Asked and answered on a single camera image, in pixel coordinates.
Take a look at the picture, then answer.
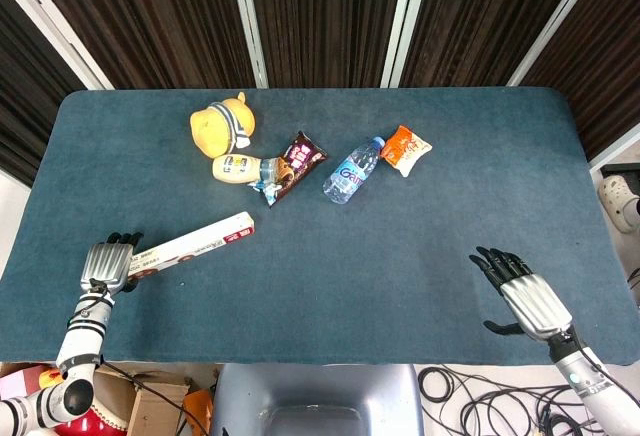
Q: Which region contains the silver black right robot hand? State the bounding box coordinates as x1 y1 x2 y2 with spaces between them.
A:
468 245 574 341

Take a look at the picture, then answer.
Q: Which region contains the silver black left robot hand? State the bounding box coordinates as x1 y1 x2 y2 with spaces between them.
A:
79 231 145 298

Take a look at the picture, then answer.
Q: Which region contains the long white baking paper box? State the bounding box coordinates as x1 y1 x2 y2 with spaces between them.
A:
127 211 257 278

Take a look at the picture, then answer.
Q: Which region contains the brown cardboard box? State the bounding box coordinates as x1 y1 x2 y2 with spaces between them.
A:
93 365 195 436

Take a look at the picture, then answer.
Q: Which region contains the white clog shoe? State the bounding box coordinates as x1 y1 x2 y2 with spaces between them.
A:
598 174 640 235

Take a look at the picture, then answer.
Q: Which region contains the pink packet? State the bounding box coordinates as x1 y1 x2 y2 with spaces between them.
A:
0 363 51 403

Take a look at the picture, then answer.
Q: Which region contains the red round toy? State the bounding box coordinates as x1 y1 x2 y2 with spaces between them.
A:
53 403 132 436

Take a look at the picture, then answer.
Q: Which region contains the small cream bottle blue cap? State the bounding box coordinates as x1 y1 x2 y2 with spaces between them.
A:
211 154 279 186

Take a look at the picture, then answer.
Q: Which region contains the orange plastic bag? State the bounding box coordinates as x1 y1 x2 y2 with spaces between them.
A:
181 387 217 436

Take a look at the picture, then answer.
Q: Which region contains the yellow plush toy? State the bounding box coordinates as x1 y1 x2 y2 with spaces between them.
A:
189 91 258 159

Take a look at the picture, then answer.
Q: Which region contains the dark brown partition panel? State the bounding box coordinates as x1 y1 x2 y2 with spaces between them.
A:
507 0 640 170
0 0 89 188
227 0 419 89
382 0 609 89
0 0 269 91

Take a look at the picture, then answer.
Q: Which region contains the orange white snack packet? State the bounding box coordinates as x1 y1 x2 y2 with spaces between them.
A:
380 124 433 179

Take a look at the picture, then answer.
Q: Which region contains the blue table cloth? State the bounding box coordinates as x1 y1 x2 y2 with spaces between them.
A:
0 86 640 366

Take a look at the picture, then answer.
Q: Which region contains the brown chocolate snack packet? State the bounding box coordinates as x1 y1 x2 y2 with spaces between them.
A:
248 130 329 208

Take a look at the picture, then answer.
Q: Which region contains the clear water bottle blue label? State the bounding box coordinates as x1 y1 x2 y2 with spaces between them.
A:
321 135 387 206

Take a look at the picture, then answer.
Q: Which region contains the grey plastic chair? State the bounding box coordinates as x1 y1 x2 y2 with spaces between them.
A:
208 362 427 436

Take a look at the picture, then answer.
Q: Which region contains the black cable tangle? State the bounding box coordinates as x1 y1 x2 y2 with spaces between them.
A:
458 378 604 436

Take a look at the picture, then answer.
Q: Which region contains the black cable coil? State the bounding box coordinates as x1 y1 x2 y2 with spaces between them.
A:
416 365 482 403

